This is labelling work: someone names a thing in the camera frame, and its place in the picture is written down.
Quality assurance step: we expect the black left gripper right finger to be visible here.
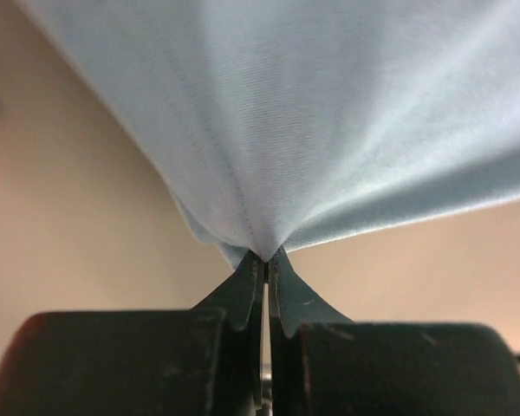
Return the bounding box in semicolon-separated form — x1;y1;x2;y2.
267;250;520;415

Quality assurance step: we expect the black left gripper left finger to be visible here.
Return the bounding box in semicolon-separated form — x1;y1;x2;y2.
0;253;265;415

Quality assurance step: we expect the light blue t shirt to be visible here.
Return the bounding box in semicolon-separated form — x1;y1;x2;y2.
22;1;520;263

